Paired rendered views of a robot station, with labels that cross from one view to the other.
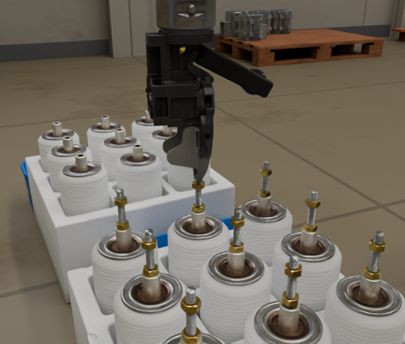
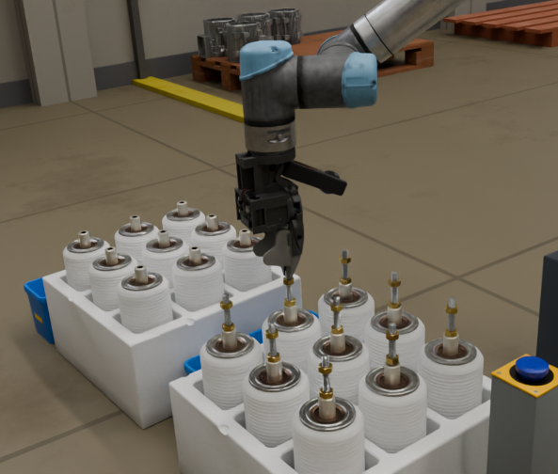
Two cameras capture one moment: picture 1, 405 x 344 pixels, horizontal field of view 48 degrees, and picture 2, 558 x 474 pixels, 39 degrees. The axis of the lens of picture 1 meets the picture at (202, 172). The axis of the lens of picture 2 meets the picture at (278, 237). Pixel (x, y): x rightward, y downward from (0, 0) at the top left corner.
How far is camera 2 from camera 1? 0.61 m
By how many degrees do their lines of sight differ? 9
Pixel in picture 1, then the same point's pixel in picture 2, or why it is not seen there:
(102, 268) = (218, 368)
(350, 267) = not seen: hidden behind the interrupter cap
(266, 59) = not seen: hidden behind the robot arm
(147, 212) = (216, 318)
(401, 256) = (483, 329)
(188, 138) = (280, 241)
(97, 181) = (163, 292)
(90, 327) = (217, 420)
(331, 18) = (356, 11)
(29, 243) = (64, 377)
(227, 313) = (337, 387)
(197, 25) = (284, 148)
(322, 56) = not seen: hidden behind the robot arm
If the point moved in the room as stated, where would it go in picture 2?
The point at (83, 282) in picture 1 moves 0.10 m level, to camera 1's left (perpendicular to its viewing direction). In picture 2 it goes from (190, 388) to (126, 398)
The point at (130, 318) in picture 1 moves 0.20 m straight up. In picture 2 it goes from (264, 397) to (255, 267)
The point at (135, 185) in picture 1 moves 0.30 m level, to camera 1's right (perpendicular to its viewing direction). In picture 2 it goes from (199, 292) to (353, 270)
